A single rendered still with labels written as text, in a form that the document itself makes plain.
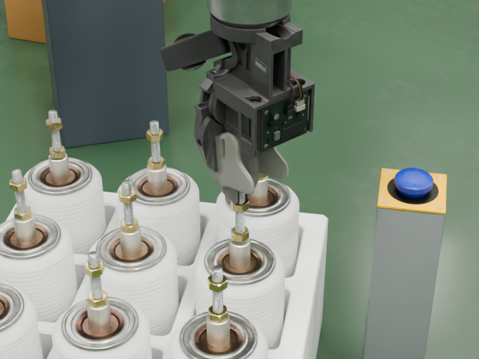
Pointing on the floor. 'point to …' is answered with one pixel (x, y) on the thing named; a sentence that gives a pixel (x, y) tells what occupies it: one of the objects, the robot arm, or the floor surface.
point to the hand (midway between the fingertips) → (236, 185)
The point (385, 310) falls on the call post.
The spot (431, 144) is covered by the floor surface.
